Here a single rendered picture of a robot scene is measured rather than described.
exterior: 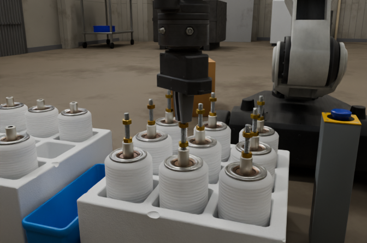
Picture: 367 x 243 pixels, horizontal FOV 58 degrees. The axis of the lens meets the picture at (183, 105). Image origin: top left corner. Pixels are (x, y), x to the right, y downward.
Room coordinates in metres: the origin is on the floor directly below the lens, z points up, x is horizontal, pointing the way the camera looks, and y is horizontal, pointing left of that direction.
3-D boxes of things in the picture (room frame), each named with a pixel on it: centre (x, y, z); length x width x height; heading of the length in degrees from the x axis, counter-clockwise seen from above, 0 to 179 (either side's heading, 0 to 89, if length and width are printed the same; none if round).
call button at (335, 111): (0.68, -0.34, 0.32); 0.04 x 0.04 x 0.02
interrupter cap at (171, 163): (0.58, 0.00, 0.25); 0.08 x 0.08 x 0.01
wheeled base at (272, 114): (1.30, -0.46, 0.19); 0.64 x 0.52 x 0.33; 164
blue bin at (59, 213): (0.72, 0.24, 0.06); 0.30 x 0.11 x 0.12; 163
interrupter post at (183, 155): (0.58, 0.00, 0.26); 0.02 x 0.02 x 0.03
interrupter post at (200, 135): (0.70, -0.04, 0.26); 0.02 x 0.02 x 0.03
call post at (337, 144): (0.68, -0.34, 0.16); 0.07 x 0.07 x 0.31; 72
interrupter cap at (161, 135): (0.73, 0.07, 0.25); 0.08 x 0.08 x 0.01
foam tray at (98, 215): (0.70, -0.04, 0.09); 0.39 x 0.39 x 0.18; 72
